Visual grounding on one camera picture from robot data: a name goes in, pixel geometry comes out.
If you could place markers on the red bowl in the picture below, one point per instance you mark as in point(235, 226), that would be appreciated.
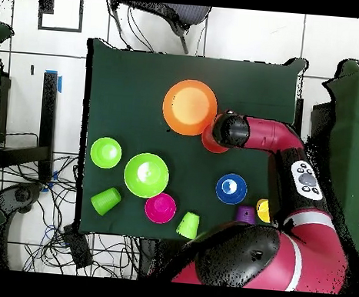
point(210, 144)

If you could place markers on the large orange bowl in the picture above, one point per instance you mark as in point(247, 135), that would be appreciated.
point(188, 109)

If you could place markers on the blue ribbed bowl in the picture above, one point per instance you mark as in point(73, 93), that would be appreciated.
point(231, 189)

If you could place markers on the yellow ribbed cup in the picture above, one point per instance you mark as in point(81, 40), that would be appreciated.
point(262, 210)

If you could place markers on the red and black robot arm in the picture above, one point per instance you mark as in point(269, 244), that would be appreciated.
point(276, 137)

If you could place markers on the large green bowl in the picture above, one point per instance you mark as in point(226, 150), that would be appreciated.
point(146, 175)

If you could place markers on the pink bowl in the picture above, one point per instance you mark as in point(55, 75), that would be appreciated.
point(160, 208)

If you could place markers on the small green ribbed bowl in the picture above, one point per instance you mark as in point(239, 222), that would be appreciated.
point(105, 153)

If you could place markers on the green ribbed cup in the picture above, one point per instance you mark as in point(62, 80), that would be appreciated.
point(188, 226)

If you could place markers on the dark green tablecloth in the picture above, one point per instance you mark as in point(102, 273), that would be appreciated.
point(125, 88)

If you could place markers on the green smooth cup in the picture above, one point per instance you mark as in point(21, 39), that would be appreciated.
point(105, 201)

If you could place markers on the purple cup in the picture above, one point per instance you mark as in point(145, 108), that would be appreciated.
point(245, 214)

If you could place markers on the grey office chair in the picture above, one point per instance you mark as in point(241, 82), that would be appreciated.
point(190, 15)

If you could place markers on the blue tape strip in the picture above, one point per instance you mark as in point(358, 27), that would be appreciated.
point(60, 85)

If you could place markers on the black power strip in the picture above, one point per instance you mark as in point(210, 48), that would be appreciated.
point(77, 248)

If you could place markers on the black chair base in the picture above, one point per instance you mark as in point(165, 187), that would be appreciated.
point(21, 194)

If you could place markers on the small black floor object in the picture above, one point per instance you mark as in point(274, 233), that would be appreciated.
point(32, 70)

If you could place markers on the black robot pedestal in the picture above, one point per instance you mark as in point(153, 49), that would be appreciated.
point(147, 257)

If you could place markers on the black square floor frame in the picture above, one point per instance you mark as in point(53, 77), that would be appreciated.
point(46, 5)

